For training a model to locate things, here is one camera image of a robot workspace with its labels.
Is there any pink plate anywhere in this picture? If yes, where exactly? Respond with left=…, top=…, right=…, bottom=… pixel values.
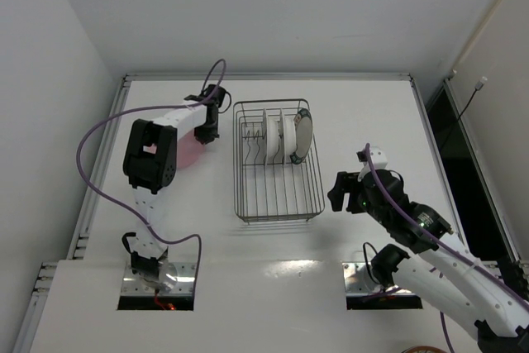
left=176, top=131, right=206, bottom=170

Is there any white plate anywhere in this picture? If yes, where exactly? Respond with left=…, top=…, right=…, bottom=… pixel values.
left=262, top=109, right=280, bottom=165
left=280, top=110, right=297, bottom=160

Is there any blue rimmed patterned plate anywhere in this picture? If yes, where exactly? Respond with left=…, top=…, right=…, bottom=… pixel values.
left=289, top=107, right=313, bottom=165

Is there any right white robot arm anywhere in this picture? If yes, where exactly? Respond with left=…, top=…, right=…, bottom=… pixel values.
left=327, top=145, right=528, bottom=352

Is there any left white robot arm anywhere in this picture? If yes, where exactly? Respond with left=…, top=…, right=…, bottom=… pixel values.
left=122, top=84, right=231, bottom=279

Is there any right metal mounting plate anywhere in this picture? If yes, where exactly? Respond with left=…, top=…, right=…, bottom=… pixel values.
left=341, top=260, right=421, bottom=298

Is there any metal mounting plate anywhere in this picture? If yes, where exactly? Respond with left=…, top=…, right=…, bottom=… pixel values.
left=120, top=262, right=196, bottom=297
left=341, top=260, right=421, bottom=298

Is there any brown round object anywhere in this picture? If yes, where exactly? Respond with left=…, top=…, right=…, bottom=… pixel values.
left=402, top=345, right=446, bottom=353

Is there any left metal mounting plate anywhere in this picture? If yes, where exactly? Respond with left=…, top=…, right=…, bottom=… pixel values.
left=120, top=262, right=196, bottom=297

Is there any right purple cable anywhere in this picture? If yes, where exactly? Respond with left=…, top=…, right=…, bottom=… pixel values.
left=363, top=142, right=529, bottom=353

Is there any wire dish rack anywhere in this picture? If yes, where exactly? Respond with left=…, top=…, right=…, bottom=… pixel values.
left=232, top=98, right=325, bottom=224

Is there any black cable with white plug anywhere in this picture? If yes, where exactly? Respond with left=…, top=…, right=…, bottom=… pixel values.
left=437, top=76, right=488, bottom=151

